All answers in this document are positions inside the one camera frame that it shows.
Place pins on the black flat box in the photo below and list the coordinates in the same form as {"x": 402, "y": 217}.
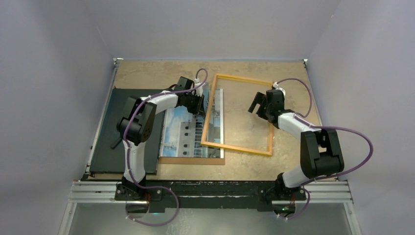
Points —
{"x": 106, "y": 160}

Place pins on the yellow wooden picture frame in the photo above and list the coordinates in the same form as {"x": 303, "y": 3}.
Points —
{"x": 240, "y": 116}

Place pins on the building and sky photo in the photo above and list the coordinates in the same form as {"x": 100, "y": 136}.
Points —
{"x": 182, "y": 132}

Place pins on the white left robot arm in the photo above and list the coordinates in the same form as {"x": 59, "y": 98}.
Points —
{"x": 137, "y": 121}

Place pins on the brown backing board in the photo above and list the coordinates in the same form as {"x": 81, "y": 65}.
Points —
{"x": 191, "y": 161}

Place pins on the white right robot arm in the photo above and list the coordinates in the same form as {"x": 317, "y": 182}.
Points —
{"x": 320, "y": 150}

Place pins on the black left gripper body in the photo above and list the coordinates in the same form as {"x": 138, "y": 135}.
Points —
{"x": 193, "y": 103}

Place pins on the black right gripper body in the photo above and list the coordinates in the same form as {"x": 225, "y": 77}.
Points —
{"x": 268, "y": 108}

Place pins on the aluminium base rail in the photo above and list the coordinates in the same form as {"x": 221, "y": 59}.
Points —
{"x": 258, "y": 195}

